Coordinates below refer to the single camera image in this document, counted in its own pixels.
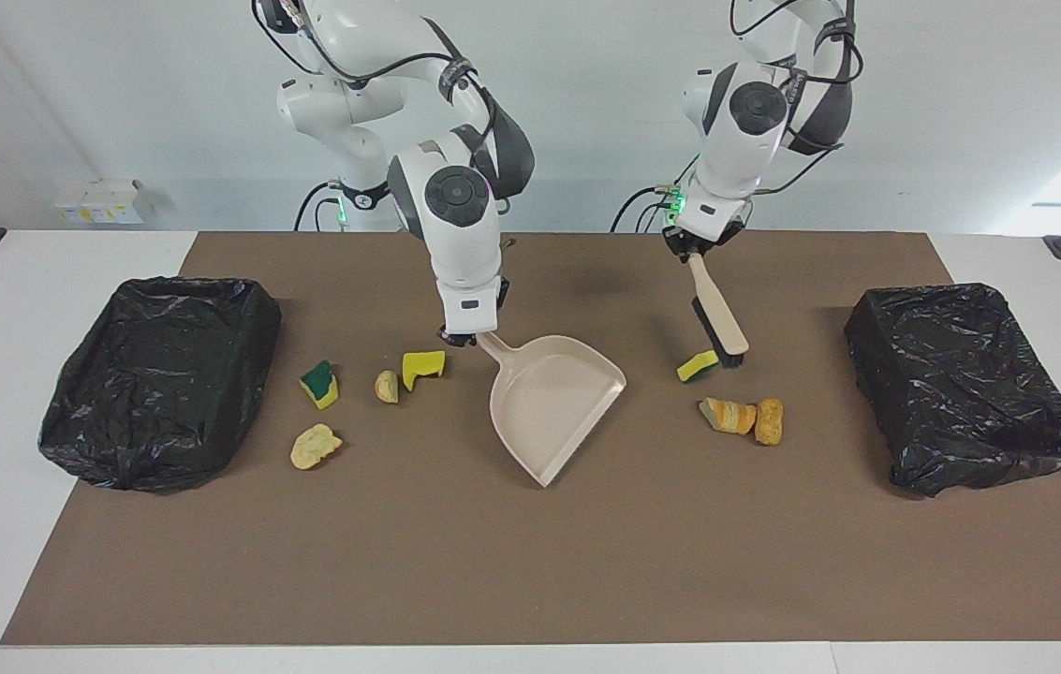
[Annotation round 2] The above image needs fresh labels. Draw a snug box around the black base power cable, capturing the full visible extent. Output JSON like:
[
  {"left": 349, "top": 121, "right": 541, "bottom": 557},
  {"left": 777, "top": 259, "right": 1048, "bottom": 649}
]
[
  {"left": 294, "top": 181, "right": 346, "bottom": 232},
  {"left": 612, "top": 184, "right": 681, "bottom": 233}
]

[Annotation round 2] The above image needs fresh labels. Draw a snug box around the lumpy pale yellow bread chunk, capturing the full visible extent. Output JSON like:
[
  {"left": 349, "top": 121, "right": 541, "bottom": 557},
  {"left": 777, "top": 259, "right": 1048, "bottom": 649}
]
[{"left": 290, "top": 423, "right": 344, "bottom": 471}]

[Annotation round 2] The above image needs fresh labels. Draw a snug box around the beige brush with black bristles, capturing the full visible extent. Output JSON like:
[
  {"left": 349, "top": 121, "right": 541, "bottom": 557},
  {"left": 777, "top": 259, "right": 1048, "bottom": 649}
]
[{"left": 685, "top": 251, "right": 750, "bottom": 368}]

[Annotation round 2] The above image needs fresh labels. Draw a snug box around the arm gripper cable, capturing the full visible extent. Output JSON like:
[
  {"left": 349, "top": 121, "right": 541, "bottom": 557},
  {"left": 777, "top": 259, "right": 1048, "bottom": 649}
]
[
  {"left": 252, "top": 0, "right": 501, "bottom": 141},
  {"left": 729, "top": 0, "right": 866, "bottom": 198}
]

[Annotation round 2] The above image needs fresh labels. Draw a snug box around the white wall socket box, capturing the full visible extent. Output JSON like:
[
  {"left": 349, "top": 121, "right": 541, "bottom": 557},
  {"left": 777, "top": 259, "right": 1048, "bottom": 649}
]
[{"left": 53, "top": 179, "right": 149, "bottom": 226}]

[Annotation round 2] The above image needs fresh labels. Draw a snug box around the yellow notched sponge piece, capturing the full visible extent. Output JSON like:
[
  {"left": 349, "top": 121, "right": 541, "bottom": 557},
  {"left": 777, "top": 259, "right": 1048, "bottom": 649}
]
[{"left": 401, "top": 350, "right": 448, "bottom": 392}]

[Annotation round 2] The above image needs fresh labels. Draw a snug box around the right arm gripper cable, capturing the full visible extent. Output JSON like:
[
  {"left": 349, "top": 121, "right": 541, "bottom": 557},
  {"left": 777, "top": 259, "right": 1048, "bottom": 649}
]
[{"left": 252, "top": 0, "right": 501, "bottom": 141}]

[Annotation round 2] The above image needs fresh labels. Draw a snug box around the left arm gripper cable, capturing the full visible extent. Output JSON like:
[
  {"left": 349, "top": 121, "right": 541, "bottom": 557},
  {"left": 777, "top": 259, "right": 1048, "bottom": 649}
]
[{"left": 729, "top": 0, "right": 866, "bottom": 198}]

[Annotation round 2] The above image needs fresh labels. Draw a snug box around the brown table mat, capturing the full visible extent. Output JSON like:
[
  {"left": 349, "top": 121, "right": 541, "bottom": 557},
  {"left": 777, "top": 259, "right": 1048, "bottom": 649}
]
[{"left": 1, "top": 231, "right": 1061, "bottom": 647}]

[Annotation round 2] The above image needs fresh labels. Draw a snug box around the orange striped bread piece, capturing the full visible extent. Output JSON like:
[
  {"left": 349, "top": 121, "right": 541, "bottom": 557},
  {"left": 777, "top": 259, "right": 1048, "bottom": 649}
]
[{"left": 699, "top": 397, "right": 759, "bottom": 436}]

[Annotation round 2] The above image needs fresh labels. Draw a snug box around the small yellow sponge wedge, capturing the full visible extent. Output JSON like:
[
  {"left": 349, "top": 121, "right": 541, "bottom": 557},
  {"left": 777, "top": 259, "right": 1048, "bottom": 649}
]
[{"left": 676, "top": 349, "right": 720, "bottom": 383}]

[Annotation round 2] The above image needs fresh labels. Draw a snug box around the brown round bread roll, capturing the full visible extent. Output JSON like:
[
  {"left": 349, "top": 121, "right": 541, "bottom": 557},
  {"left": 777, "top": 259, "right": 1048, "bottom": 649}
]
[{"left": 754, "top": 398, "right": 785, "bottom": 447}]

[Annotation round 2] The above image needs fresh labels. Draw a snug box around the black bag lined bin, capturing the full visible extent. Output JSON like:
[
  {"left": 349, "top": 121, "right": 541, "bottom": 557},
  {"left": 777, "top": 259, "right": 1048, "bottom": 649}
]
[
  {"left": 37, "top": 275, "right": 283, "bottom": 493},
  {"left": 844, "top": 283, "right": 1061, "bottom": 499}
]

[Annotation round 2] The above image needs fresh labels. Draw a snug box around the green topped yellow sponge piece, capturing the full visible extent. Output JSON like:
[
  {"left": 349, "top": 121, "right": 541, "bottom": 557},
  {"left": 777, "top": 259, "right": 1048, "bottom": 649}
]
[{"left": 299, "top": 359, "right": 341, "bottom": 411}]

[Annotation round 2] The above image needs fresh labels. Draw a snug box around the beige plastic dustpan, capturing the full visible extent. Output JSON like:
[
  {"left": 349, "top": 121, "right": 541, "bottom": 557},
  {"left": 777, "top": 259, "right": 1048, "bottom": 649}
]
[{"left": 477, "top": 332, "right": 628, "bottom": 489}]

